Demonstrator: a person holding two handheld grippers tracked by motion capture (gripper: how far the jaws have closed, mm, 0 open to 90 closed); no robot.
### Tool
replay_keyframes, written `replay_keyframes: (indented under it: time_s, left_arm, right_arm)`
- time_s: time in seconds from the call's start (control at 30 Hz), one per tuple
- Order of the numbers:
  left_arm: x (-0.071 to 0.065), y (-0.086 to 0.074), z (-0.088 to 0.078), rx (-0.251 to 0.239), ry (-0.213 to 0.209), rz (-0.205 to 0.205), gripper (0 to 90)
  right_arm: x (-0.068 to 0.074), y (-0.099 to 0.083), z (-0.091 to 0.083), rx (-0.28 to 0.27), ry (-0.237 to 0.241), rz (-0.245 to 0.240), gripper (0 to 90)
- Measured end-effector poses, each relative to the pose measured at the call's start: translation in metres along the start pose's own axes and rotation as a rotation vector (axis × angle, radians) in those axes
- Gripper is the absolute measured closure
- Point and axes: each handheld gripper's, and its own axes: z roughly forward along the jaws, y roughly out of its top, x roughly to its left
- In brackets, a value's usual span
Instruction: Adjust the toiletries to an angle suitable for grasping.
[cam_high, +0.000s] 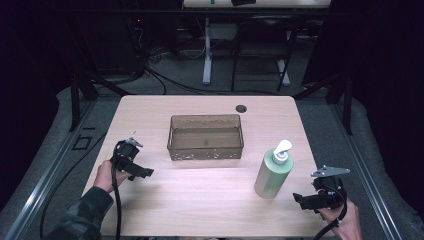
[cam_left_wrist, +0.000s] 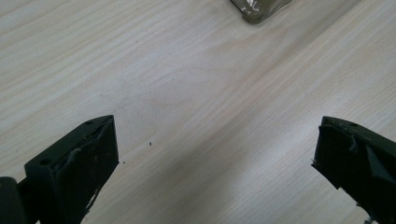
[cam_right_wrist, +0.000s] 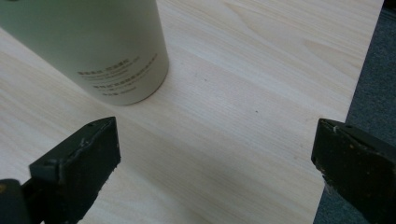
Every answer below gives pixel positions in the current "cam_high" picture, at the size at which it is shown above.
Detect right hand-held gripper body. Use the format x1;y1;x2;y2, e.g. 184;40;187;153
310;165;352;211

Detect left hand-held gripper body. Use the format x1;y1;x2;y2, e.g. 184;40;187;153
112;137;145;172

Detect green pump bottle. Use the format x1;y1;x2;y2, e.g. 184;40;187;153
253;139;295;200

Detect brown transparent plastic box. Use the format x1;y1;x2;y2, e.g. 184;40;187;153
166;114;245;162

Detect person's left hand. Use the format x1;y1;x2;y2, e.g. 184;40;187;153
93;159;133;194

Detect person's right hand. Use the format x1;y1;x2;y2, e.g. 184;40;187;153
316;198;364;240

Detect dark equipment rack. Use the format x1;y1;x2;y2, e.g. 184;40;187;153
124;14;149;76

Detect black chair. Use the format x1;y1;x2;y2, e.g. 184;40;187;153
230;14;304;93

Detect white desk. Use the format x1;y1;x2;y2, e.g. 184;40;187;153
182;0;333;87

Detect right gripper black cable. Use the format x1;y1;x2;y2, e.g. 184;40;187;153
313;188;349;240

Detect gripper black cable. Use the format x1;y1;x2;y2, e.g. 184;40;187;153
313;188;349;240
110;141;124;240

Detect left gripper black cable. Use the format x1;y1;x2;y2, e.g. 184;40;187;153
110;141;124;240

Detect metal floor rail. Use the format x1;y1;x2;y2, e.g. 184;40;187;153
3;99;98;240
329;103;405;240

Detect thin black floor cable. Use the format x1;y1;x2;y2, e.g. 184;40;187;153
39;132;108;240

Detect black frame strut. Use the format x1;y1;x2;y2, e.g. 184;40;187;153
293;71;355;136
68;71;132;133

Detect black floor cables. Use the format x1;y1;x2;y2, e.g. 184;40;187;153
143;64;284;97

